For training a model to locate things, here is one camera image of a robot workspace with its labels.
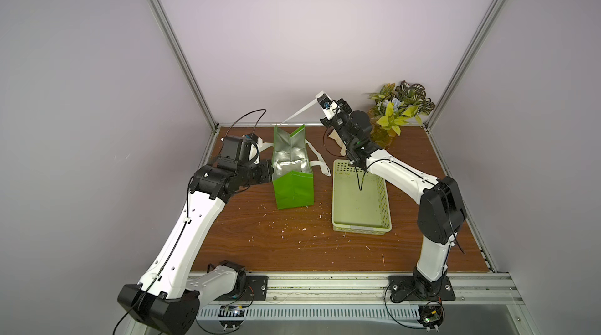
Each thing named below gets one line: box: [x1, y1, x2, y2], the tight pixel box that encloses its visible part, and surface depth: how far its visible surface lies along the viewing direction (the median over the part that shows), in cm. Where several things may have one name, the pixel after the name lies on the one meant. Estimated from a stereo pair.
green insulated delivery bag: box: [271, 124, 315, 210], surface depth 89 cm
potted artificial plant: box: [367, 80, 436, 149], surface depth 97 cm
